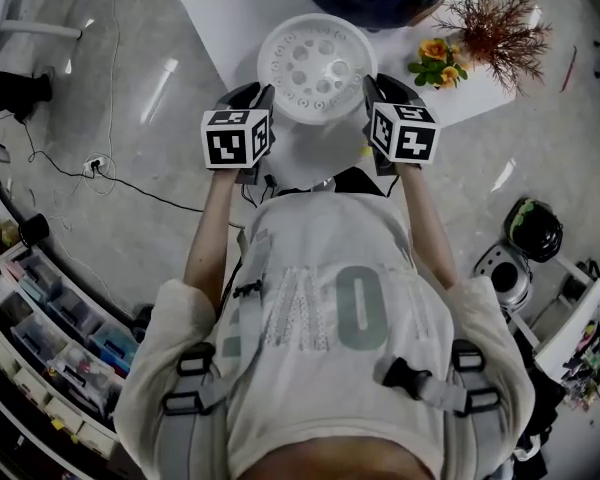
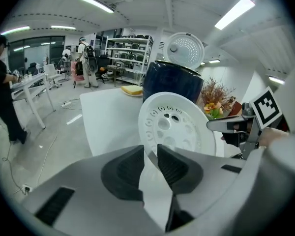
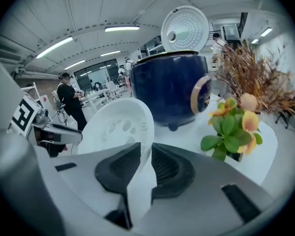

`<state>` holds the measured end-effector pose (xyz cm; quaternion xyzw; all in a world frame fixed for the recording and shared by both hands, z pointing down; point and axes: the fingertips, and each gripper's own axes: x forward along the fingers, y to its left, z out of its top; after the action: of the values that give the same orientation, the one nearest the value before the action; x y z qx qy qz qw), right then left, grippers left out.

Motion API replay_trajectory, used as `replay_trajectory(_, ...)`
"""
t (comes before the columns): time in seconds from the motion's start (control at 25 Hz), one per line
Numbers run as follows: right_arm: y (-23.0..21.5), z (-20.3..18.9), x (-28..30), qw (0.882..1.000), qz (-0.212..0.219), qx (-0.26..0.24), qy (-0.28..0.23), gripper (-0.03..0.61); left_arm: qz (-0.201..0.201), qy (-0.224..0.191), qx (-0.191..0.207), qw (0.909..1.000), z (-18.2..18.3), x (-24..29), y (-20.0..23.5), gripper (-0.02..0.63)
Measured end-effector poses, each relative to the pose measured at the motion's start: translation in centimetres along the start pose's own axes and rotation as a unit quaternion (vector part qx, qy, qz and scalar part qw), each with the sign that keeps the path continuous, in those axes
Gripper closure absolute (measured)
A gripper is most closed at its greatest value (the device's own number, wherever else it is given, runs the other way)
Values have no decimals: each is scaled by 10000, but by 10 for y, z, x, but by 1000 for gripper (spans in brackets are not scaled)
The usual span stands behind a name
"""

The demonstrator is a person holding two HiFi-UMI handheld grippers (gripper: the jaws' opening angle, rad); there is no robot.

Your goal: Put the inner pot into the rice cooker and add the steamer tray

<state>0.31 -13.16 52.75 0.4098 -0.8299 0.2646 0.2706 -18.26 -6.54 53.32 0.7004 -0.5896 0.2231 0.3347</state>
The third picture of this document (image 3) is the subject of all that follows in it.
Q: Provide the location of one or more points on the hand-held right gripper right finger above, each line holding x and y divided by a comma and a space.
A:
172, 176

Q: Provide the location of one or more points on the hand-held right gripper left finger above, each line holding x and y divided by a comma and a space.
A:
118, 171

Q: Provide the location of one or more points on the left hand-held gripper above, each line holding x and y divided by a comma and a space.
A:
24, 114

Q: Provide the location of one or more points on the white perforated round plate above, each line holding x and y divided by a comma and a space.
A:
118, 122

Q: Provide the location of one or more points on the dark blue rice cooker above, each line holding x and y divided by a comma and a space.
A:
167, 87

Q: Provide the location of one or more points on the white background table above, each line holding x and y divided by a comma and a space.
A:
98, 96

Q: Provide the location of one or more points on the ceiling tube light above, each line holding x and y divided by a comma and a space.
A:
266, 31
78, 65
110, 53
122, 28
54, 47

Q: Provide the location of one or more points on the orange flower potted plant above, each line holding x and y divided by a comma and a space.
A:
229, 131

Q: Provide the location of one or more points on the dried brown plant in vase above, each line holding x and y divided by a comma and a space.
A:
250, 82

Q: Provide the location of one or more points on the black office chair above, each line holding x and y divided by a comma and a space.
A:
290, 112

